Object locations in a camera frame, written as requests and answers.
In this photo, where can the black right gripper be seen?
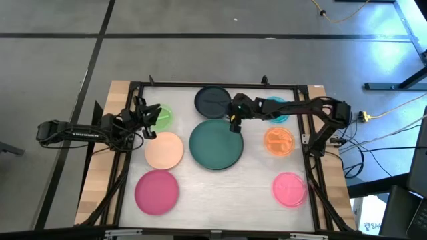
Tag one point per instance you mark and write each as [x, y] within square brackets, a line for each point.
[243, 106]

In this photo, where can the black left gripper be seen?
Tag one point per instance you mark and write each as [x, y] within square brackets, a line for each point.
[135, 116]

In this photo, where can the translucent cyan plastic plate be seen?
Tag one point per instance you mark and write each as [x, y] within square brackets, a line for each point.
[281, 117]

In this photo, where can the magenta plastic plate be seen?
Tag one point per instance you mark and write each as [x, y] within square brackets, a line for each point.
[156, 192]

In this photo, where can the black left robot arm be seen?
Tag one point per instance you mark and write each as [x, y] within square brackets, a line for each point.
[80, 135]

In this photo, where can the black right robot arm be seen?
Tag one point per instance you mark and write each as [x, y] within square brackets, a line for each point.
[300, 106]

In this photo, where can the translucent green plastic plate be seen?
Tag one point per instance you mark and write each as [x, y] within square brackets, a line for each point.
[164, 118]

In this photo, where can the peach plastic plate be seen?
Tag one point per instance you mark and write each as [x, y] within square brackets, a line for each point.
[164, 150]

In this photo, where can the large dark green plate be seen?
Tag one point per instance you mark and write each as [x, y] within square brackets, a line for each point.
[213, 146]

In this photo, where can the dark navy plastic plate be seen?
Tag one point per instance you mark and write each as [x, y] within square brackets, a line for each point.
[210, 102]

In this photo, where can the translucent orange plastic plate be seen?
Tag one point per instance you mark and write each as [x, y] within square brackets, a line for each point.
[279, 141]

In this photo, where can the translucent pink plastic plate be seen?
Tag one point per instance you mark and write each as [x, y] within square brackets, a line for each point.
[289, 190]

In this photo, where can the yellow power plug block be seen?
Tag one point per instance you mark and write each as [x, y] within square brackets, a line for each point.
[364, 116]

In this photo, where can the black floor stand foot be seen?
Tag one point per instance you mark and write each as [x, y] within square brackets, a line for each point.
[10, 149]

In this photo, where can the white cardboard box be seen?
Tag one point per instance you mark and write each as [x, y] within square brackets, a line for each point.
[368, 215]

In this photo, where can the black office chair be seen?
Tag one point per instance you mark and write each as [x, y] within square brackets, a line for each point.
[410, 200]

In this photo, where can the black aluminium table frame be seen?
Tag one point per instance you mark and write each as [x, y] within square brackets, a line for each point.
[302, 133]

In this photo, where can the black desk leg frame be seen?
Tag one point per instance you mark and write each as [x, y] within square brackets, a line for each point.
[408, 43]

